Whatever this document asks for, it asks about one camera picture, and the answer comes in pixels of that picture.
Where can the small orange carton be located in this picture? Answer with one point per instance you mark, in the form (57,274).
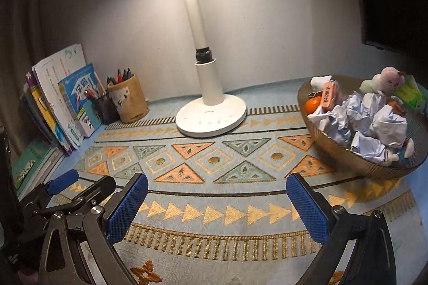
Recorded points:
(327,97)

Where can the green tissue pack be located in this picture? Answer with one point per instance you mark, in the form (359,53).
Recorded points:
(413,94)

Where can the patterned woven mat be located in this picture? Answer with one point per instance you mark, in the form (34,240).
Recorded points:
(214,191)

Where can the woven brown basket bowl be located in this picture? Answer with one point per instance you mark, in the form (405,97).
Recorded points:
(361,164)

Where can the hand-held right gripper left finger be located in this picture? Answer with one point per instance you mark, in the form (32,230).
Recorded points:
(127,208)

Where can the paper balls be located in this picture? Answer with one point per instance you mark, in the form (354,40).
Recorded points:
(361,114)

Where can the three-ball dango plush toy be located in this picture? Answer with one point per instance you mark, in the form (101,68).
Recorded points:
(391,79)

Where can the bunch of pens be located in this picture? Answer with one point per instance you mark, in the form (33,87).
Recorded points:
(120,76)

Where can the black mesh pen holder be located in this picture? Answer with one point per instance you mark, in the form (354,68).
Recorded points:
(107,111)

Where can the row of upright books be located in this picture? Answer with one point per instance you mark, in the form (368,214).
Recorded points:
(57,94)

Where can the white desk lamp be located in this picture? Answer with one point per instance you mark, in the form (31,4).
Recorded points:
(209,84)

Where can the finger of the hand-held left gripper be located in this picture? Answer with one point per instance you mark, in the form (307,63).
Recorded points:
(97,191)
(62,182)

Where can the bamboo pen holder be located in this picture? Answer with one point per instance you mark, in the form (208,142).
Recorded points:
(128,101)

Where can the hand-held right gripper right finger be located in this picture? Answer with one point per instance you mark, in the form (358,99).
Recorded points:
(307,208)

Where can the orange fruit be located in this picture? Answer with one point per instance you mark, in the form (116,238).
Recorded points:
(312,105)

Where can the bunch of pencils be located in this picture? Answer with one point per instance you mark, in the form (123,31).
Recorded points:
(95,93)

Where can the pile of flat books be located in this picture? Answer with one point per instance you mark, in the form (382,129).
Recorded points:
(30,164)

